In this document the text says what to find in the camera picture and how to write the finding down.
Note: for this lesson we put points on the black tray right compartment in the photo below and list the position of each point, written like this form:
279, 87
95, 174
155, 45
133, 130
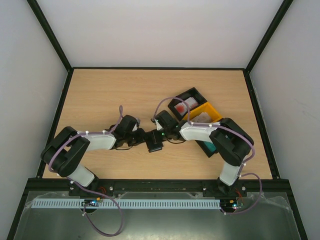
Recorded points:
202, 146

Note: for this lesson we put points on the controller board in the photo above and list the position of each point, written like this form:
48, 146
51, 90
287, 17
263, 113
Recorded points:
232, 205
90, 205

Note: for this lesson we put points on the black tray left compartment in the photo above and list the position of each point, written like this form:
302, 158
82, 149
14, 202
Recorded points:
192, 92

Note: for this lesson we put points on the teal card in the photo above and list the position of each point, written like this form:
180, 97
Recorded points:
210, 147

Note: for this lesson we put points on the black frame post right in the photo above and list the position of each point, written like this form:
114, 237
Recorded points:
277, 19

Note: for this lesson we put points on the black frame post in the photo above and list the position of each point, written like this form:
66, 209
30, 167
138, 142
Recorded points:
41, 18
277, 19

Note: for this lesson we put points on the light blue slotted cable duct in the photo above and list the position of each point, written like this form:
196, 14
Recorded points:
64, 203

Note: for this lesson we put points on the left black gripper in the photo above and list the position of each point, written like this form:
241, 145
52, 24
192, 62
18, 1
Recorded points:
141, 137

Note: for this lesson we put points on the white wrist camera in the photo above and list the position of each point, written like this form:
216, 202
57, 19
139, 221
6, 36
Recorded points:
157, 124
137, 124

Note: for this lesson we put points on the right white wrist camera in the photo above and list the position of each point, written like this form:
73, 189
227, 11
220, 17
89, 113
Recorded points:
157, 124

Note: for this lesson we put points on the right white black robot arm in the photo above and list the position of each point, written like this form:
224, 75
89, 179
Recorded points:
231, 142

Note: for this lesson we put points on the black card holder wallet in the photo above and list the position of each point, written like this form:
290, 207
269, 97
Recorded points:
154, 141

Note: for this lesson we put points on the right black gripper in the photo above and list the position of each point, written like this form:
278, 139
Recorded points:
155, 141

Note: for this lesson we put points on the black tray compartment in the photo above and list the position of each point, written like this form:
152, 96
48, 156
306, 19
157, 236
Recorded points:
192, 92
202, 146

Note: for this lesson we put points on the left controller board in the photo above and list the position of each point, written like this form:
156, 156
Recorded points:
90, 205

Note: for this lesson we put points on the right controller board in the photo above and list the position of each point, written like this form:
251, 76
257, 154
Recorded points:
232, 205

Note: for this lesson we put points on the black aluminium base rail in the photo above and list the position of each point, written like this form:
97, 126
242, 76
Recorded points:
112, 188

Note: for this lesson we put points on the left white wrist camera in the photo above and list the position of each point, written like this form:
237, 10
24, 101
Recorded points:
137, 124

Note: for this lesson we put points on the red striped card in tray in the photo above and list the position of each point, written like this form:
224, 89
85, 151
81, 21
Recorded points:
182, 107

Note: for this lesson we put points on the yellow tray middle compartment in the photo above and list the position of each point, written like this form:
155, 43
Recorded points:
206, 107

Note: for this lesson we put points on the black frame post left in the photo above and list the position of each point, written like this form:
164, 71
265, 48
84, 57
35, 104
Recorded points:
41, 18

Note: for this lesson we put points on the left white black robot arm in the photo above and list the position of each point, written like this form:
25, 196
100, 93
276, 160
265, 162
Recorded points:
64, 153

